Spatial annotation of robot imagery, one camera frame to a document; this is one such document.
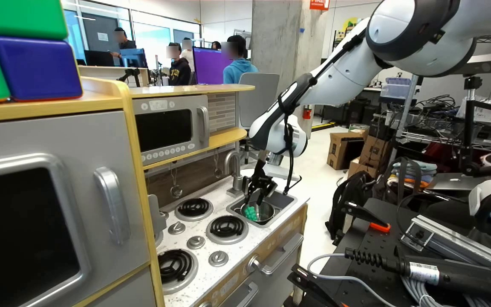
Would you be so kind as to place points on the white printed sign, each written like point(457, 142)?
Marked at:
point(396, 87)

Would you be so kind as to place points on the aluminium rail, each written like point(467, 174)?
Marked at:
point(455, 241)

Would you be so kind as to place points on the teal blue toy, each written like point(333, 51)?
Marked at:
point(251, 213)

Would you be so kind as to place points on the purple partition panel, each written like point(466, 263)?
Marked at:
point(212, 65)

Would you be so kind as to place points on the toy kitchen unit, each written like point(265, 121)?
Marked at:
point(58, 142)

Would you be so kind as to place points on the orange sign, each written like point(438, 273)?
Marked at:
point(319, 4)

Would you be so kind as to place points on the person in white shirt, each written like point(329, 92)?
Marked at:
point(188, 53)

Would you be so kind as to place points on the person in teal shirt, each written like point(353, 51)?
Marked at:
point(237, 65)

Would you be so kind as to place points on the grey toy microwave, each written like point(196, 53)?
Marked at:
point(166, 130)

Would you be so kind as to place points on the person in black shirt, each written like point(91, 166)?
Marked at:
point(178, 68)

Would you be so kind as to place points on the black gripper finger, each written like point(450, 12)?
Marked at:
point(247, 201)
point(268, 198)

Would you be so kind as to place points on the black camera stand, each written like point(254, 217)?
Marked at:
point(478, 113)

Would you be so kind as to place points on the black computer monitor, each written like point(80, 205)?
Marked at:
point(99, 56)

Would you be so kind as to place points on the grey toy faucet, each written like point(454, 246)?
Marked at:
point(234, 167)

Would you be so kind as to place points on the blue computer monitor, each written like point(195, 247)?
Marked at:
point(133, 56)

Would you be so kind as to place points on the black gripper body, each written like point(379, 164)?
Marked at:
point(263, 176)

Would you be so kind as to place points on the silver metal pot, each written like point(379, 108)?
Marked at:
point(268, 212)

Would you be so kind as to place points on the black clamp orange grip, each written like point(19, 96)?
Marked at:
point(307, 283)
point(370, 225)

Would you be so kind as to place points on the purple foam block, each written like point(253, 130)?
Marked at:
point(38, 68)

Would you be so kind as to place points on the grey laptop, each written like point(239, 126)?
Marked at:
point(455, 181)

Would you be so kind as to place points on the person in dark jacket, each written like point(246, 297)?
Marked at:
point(123, 38)

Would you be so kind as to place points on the black perforated table board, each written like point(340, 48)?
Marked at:
point(370, 241)

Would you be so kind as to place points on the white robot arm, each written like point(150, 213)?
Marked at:
point(341, 68)

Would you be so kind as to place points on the grey stove top knob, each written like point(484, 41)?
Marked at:
point(219, 259)
point(178, 227)
point(195, 242)

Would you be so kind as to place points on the black toy stove burner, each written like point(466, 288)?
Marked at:
point(174, 266)
point(193, 208)
point(227, 229)

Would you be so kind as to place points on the silver oven knob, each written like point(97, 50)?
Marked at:
point(254, 263)

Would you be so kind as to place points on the brown cardboard box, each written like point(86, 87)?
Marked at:
point(377, 150)
point(345, 148)

